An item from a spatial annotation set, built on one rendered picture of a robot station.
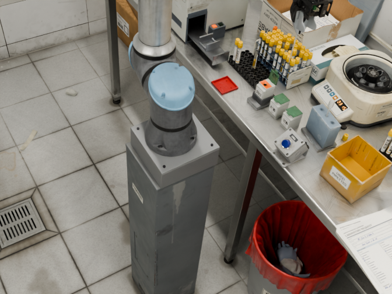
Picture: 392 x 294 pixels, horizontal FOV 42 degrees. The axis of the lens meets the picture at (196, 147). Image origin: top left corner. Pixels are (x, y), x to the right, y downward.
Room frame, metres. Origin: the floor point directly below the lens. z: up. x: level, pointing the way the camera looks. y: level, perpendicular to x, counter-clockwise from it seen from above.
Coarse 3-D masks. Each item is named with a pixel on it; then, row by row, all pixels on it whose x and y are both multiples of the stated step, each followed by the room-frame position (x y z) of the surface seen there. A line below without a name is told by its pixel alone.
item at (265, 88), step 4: (264, 80) 1.27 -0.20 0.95; (268, 80) 1.27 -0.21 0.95; (260, 84) 1.25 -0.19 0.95; (264, 84) 1.26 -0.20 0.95; (268, 84) 1.26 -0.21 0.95; (272, 84) 1.26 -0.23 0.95; (256, 88) 1.25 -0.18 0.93; (260, 88) 1.24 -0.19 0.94; (264, 88) 1.24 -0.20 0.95; (268, 88) 1.24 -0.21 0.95; (272, 88) 1.25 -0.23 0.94; (256, 92) 1.25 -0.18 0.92; (260, 92) 1.24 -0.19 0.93; (264, 92) 1.23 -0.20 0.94; (268, 92) 1.24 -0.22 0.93; (272, 92) 1.25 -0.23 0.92; (260, 96) 1.23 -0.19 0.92; (264, 96) 1.23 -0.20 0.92; (268, 96) 1.24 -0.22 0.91
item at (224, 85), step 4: (224, 76) 1.35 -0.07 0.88; (228, 76) 1.35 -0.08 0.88; (216, 80) 1.33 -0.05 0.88; (220, 80) 1.33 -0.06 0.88; (224, 80) 1.33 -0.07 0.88; (228, 80) 1.34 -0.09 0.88; (232, 80) 1.33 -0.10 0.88; (212, 84) 1.31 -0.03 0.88; (216, 84) 1.31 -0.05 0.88; (220, 84) 1.31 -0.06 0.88; (224, 84) 1.32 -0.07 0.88; (228, 84) 1.32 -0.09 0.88; (232, 84) 1.32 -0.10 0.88; (216, 88) 1.29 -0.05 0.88; (220, 88) 1.29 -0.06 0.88; (224, 88) 1.30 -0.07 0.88; (228, 88) 1.30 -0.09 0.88; (232, 88) 1.30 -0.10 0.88; (236, 88) 1.30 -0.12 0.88; (220, 92) 1.27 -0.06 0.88; (224, 92) 1.27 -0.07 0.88; (228, 92) 1.28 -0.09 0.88
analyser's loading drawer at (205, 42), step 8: (192, 32) 1.54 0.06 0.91; (200, 32) 1.54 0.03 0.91; (192, 40) 1.50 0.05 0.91; (200, 40) 1.47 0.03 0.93; (208, 40) 1.49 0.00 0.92; (200, 48) 1.46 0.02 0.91; (208, 48) 1.44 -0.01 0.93; (216, 48) 1.46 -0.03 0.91; (208, 56) 1.41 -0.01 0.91; (216, 56) 1.39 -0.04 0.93; (224, 56) 1.41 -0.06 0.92
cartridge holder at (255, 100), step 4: (252, 96) 1.26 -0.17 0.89; (256, 96) 1.24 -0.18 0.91; (272, 96) 1.24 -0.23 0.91; (248, 100) 1.24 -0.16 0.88; (252, 100) 1.24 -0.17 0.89; (256, 100) 1.24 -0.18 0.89; (260, 100) 1.22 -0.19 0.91; (264, 100) 1.23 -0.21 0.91; (268, 100) 1.24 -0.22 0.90; (252, 104) 1.22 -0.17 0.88; (256, 104) 1.22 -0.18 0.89; (260, 104) 1.22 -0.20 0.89; (264, 104) 1.22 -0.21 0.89; (268, 104) 1.24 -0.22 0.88; (256, 108) 1.21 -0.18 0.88
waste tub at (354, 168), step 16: (352, 144) 1.04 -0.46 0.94; (368, 144) 1.02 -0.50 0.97; (336, 160) 0.94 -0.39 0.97; (352, 160) 1.03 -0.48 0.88; (368, 160) 1.00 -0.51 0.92; (384, 160) 0.97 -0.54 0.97; (336, 176) 0.92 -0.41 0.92; (352, 176) 0.89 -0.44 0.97; (368, 176) 0.97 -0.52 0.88; (384, 176) 0.95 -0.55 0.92; (352, 192) 0.88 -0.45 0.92
